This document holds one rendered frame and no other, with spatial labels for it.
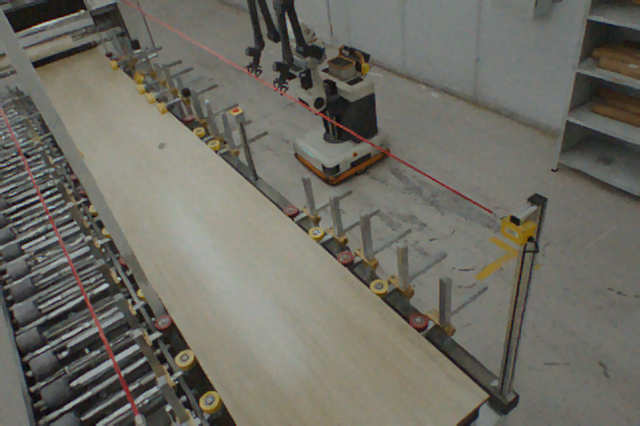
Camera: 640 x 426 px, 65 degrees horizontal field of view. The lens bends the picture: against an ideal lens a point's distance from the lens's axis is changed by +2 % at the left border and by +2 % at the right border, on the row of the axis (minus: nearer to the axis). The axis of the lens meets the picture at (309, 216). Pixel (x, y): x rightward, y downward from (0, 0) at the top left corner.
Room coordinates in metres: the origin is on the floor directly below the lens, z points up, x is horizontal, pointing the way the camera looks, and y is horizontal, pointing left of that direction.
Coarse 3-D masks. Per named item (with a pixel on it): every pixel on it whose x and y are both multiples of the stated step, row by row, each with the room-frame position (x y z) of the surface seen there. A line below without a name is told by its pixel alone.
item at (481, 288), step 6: (474, 288) 1.45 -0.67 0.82; (480, 288) 1.44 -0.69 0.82; (486, 288) 1.45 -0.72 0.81; (468, 294) 1.42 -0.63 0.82; (474, 294) 1.42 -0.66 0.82; (480, 294) 1.43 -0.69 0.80; (462, 300) 1.40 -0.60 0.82; (468, 300) 1.39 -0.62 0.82; (456, 306) 1.37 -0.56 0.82; (462, 306) 1.38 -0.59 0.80; (456, 312) 1.36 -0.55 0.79; (432, 324) 1.30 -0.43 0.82; (426, 330) 1.28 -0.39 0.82
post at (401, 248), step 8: (400, 248) 1.50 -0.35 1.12; (400, 256) 1.50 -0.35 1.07; (400, 264) 1.50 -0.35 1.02; (400, 272) 1.51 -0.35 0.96; (408, 272) 1.51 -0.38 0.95; (400, 280) 1.51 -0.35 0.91; (408, 280) 1.51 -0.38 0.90; (400, 296) 1.52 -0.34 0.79; (400, 304) 1.52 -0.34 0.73; (408, 304) 1.50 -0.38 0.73
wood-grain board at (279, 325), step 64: (64, 64) 5.22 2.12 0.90; (128, 128) 3.55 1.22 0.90; (128, 192) 2.68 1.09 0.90; (192, 192) 2.54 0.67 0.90; (256, 192) 2.40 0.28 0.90; (192, 256) 1.96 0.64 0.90; (256, 256) 1.86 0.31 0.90; (320, 256) 1.77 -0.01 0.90; (192, 320) 1.53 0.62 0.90; (256, 320) 1.45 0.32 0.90; (320, 320) 1.38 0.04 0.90; (384, 320) 1.31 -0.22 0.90; (256, 384) 1.14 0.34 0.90; (320, 384) 1.08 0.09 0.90; (384, 384) 1.03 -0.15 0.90; (448, 384) 0.97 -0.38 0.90
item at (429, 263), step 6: (444, 252) 1.68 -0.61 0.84; (432, 258) 1.66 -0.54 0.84; (438, 258) 1.65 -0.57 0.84; (444, 258) 1.67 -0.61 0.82; (420, 264) 1.63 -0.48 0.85; (426, 264) 1.63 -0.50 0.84; (432, 264) 1.63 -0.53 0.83; (414, 270) 1.60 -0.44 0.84; (420, 270) 1.60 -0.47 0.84; (426, 270) 1.61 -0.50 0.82; (414, 276) 1.58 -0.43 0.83; (390, 288) 1.53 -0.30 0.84; (390, 294) 1.51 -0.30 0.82
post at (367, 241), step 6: (360, 216) 1.74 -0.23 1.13; (366, 216) 1.72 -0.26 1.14; (360, 222) 1.74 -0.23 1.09; (366, 222) 1.72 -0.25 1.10; (366, 228) 1.72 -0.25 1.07; (366, 234) 1.72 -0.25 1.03; (366, 240) 1.72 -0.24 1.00; (372, 240) 1.73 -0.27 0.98; (366, 246) 1.72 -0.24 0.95; (372, 246) 1.73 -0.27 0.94; (366, 252) 1.72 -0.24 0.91; (372, 252) 1.73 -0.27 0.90; (366, 258) 1.73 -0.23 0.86; (372, 258) 1.72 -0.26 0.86; (366, 270) 1.74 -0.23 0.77; (372, 270) 1.72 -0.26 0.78; (372, 276) 1.72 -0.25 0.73
